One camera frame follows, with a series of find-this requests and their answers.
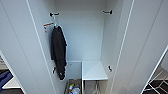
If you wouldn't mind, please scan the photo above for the blue plastic object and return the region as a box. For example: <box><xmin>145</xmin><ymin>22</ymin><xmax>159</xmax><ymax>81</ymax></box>
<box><xmin>0</xmin><ymin>69</ymin><xmax>14</xmax><ymax>90</ymax></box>

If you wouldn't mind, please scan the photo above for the white inner shelf unit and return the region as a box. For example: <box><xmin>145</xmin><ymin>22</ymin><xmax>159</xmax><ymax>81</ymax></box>
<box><xmin>81</xmin><ymin>59</ymin><xmax>109</xmax><ymax>94</ymax></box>

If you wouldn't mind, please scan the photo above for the white bundle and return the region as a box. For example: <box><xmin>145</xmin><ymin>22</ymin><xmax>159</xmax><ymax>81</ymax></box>
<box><xmin>71</xmin><ymin>85</ymin><xmax>81</xmax><ymax>94</ymax></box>

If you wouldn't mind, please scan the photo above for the white folding rack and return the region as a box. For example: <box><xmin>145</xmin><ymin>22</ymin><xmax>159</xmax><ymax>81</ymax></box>
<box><xmin>143</xmin><ymin>68</ymin><xmax>168</xmax><ymax>94</ymax></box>

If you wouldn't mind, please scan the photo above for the white flat board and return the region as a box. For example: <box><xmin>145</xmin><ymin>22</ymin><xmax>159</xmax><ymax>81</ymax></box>
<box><xmin>2</xmin><ymin>77</ymin><xmax>23</xmax><ymax>90</ymax></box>

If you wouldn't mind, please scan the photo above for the brown storage basket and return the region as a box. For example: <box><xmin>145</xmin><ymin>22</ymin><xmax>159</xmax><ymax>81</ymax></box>
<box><xmin>65</xmin><ymin>78</ymin><xmax>83</xmax><ymax>94</ymax></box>

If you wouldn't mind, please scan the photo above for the white clothes hanger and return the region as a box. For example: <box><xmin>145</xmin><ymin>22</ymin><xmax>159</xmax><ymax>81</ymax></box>
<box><xmin>50</xmin><ymin>14</ymin><xmax>62</xmax><ymax>30</ymax></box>

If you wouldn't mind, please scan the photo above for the black garment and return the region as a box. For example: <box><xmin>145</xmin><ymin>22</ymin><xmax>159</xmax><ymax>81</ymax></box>
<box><xmin>50</xmin><ymin>25</ymin><xmax>68</xmax><ymax>81</ymax></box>

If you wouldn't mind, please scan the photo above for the orange white warning sticker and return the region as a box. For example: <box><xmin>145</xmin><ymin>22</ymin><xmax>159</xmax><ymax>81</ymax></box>
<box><xmin>42</xmin><ymin>22</ymin><xmax>55</xmax><ymax>33</ymax></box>

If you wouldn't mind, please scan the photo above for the black wardrobe hook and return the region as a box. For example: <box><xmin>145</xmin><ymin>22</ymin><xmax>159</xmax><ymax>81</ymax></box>
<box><xmin>49</xmin><ymin>12</ymin><xmax>60</xmax><ymax>18</ymax></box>
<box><xmin>102</xmin><ymin>9</ymin><xmax>113</xmax><ymax>15</ymax></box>

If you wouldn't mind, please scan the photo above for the white wardrobe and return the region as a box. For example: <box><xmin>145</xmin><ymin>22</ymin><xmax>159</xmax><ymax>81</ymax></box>
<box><xmin>26</xmin><ymin>0</ymin><xmax>141</xmax><ymax>94</ymax></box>

